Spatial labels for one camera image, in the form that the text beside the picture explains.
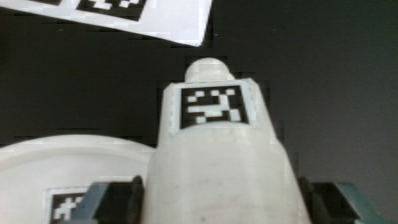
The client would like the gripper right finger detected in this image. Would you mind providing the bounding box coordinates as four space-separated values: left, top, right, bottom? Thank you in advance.
299 177 390 224

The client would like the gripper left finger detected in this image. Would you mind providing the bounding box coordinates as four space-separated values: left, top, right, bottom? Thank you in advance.
70 176 144 224

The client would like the white round table top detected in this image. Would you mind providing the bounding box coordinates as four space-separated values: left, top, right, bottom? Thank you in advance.
0 135 155 224

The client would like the white cylindrical table leg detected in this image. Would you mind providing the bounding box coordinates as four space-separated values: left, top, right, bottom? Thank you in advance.
143 58 311 224

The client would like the white marker sheet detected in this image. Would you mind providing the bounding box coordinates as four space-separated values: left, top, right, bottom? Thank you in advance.
0 0 214 46

